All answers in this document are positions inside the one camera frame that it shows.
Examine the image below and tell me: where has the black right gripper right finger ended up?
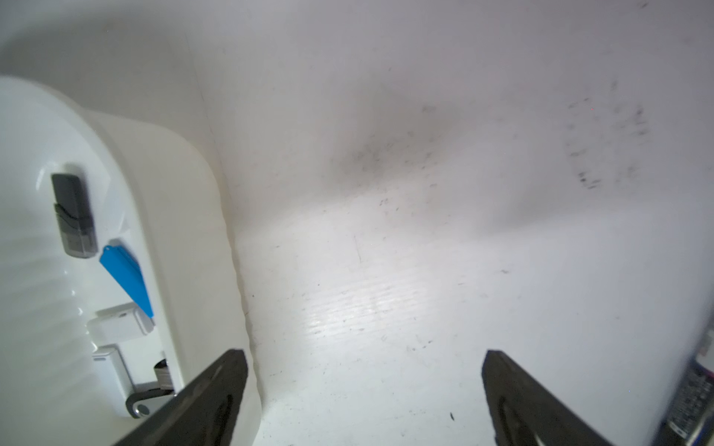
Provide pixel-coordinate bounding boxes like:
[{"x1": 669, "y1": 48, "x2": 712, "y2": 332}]
[{"x1": 482, "y1": 350, "x2": 610, "y2": 445}]

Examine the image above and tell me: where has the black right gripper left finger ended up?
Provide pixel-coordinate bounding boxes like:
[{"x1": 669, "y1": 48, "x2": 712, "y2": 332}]
[{"x1": 117, "y1": 349, "x2": 248, "y2": 446}]

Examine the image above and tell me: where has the black silver swivel usb drive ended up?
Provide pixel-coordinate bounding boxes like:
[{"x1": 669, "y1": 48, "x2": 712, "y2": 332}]
[{"x1": 126, "y1": 359, "x2": 176, "y2": 419}]

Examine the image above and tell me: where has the white clear cap usb drive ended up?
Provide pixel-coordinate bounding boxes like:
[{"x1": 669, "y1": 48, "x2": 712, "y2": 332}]
[{"x1": 92, "y1": 347, "x2": 135, "y2": 418}]

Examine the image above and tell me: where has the blue usb flash drive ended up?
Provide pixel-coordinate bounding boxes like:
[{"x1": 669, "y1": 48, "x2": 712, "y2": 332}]
[{"x1": 100, "y1": 245, "x2": 154, "y2": 319}]

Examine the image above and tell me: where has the dark grey usb drive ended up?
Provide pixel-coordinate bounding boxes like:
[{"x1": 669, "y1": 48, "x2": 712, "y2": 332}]
[{"x1": 51, "y1": 173, "x2": 99, "y2": 259}]

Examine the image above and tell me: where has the white plastic storage box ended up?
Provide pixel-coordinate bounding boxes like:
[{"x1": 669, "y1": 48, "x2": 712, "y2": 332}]
[{"x1": 1, "y1": 77, "x2": 262, "y2": 445}]

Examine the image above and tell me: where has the black marker pen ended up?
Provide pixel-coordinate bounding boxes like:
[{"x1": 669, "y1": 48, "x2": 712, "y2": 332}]
[{"x1": 652, "y1": 320, "x2": 714, "y2": 446}]

